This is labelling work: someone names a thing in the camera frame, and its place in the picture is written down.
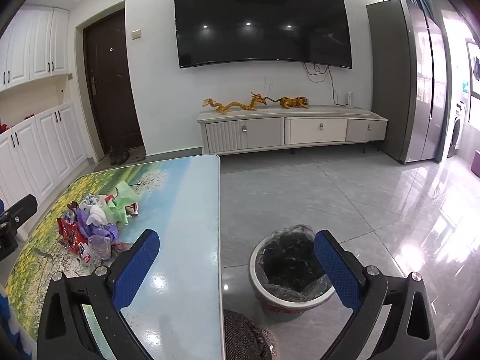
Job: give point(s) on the white printed plastic bag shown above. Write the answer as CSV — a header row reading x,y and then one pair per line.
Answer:
x,y
91,200

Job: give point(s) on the light switch plate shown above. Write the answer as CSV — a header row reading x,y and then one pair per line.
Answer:
x,y
136,34

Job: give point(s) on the grey refrigerator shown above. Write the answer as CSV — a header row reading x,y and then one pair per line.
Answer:
x,y
409,80

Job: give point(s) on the white tv cabinet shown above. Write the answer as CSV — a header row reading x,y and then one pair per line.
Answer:
x,y
275,128

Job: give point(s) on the golden tiger figurine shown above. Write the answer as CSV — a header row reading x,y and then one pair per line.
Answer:
x,y
291,102

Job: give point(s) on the dark brown entrance door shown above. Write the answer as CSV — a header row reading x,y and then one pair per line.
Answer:
x,y
108,79

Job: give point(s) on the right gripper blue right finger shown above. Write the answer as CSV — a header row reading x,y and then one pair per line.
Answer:
x,y
408,332

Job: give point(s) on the purple stool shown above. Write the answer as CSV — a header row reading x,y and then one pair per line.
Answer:
x,y
475,165

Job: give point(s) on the golden dragon figurine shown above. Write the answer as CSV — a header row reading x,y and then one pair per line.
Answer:
x,y
255,100

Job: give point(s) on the purple plastic wrapper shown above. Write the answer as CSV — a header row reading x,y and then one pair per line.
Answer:
x,y
109,231

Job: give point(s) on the black wall television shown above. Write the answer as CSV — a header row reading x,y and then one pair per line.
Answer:
x,y
227,31

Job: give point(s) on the red snack bag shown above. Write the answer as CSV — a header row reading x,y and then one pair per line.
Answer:
x,y
72,238

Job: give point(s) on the red white torn carton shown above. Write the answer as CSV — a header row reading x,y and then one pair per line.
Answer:
x,y
132,209

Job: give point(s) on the red white snack wrapper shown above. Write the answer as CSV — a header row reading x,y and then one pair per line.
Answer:
x,y
85,253

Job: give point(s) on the white wall cabinets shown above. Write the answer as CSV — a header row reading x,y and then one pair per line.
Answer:
x,y
41,144

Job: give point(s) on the green plastic bag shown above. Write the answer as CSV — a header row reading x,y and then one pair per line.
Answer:
x,y
116,203

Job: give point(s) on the white trash bin with liner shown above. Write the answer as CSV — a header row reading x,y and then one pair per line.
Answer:
x,y
286,277

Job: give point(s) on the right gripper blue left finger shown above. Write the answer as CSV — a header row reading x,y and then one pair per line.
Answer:
x,y
64,331

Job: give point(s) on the clear plastic wrapper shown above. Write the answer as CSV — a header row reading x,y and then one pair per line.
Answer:
x,y
103,251

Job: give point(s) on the landscape print table mat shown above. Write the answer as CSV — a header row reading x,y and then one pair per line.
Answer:
x,y
177,312

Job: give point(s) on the door mat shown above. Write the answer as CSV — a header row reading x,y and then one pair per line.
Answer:
x,y
136,154

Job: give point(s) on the white tissue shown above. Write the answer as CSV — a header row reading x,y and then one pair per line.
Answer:
x,y
97,216

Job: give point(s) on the pair of dark shoes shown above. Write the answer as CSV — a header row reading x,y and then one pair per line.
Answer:
x,y
118,155

